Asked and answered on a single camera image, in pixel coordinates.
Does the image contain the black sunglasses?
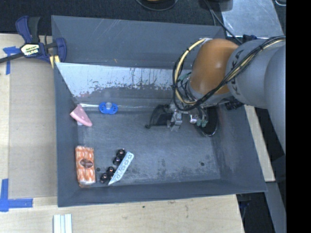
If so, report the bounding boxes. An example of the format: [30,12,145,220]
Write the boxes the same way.
[145,104,219,137]

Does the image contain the grey metal bin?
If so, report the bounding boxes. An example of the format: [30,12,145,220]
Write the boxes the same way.
[51,15,268,208]

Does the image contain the white toy skateboard black wheels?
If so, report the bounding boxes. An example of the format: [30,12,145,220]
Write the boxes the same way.
[100,149,135,186]

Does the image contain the blue pacifier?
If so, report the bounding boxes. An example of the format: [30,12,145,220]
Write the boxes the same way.
[98,101,119,115]

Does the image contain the pink wedge sponge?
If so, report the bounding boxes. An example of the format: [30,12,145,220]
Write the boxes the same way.
[69,104,93,127]

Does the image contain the orange and white packet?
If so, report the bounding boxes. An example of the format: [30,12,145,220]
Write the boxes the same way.
[75,145,96,188]

